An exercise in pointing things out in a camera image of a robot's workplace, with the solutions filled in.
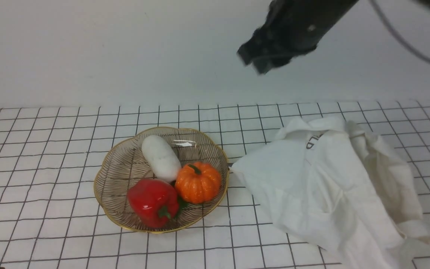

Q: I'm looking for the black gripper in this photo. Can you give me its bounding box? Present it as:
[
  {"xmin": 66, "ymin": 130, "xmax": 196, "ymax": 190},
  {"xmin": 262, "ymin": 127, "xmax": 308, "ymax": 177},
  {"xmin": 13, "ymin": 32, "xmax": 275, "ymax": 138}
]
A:
[{"xmin": 237, "ymin": 0, "xmax": 357, "ymax": 75}]

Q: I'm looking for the orange toy pumpkin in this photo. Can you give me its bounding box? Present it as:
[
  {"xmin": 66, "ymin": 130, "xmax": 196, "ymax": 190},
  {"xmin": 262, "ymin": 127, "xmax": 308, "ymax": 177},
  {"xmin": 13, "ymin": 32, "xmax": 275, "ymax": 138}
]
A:
[{"xmin": 175, "ymin": 162, "xmax": 222, "ymax": 204}]

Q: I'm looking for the white cloth tote bag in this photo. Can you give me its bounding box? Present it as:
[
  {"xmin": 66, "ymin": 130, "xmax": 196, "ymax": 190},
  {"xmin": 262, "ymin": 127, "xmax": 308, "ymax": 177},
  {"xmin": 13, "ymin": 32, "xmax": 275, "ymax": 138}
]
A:
[{"xmin": 231, "ymin": 117, "xmax": 430, "ymax": 269}]

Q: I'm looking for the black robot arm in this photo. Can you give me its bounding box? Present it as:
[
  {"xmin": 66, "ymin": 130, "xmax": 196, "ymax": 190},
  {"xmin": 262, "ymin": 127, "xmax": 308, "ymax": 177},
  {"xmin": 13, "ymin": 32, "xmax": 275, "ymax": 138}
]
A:
[{"xmin": 237, "ymin": 0, "xmax": 430, "ymax": 75}]

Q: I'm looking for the white radish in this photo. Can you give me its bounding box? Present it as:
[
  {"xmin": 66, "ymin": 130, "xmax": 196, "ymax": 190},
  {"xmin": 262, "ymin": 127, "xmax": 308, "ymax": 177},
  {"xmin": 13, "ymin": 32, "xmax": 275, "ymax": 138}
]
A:
[{"xmin": 141, "ymin": 136, "xmax": 181, "ymax": 183}]

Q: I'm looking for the clear gold-rimmed glass bowl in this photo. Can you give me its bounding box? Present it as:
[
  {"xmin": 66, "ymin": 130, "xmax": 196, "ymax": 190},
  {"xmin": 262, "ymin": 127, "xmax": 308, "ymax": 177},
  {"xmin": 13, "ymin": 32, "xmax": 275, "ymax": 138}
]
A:
[{"xmin": 94, "ymin": 127, "xmax": 229, "ymax": 234}]

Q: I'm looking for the red bell pepper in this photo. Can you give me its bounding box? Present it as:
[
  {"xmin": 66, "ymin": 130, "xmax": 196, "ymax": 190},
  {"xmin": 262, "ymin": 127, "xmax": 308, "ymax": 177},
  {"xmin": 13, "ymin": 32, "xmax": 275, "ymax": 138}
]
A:
[{"xmin": 126, "ymin": 178, "xmax": 180, "ymax": 229}]

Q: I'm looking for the white grid tablecloth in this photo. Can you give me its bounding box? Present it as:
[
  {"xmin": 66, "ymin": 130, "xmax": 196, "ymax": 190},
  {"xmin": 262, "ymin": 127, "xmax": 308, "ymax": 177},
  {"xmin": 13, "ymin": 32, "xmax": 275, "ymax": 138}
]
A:
[{"xmin": 0, "ymin": 100, "xmax": 430, "ymax": 269}]

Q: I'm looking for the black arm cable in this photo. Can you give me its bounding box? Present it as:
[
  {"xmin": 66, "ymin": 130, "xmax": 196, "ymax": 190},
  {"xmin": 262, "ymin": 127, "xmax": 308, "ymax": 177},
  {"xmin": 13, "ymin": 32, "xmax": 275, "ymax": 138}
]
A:
[{"xmin": 368, "ymin": 0, "xmax": 430, "ymax": 67}]

